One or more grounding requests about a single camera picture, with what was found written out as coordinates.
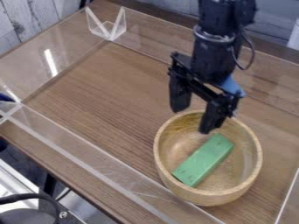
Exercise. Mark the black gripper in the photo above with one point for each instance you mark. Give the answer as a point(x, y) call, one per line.
point(205, 74)

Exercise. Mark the green rectangular block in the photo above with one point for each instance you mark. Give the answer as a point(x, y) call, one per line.
point(203, 161)

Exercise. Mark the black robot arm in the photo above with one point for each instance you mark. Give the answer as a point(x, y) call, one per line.
point(225, 17)

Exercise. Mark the brown wooden bowl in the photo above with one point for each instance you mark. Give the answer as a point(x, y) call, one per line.
point(178, 140)

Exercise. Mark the black table leg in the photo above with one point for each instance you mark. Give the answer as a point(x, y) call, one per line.
point(50, 184)

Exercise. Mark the blue object at left edge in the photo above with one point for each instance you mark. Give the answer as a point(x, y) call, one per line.
point(6, 98)

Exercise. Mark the clear acrylic enclosure wall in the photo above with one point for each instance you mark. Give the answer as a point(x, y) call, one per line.
point(90, 86)

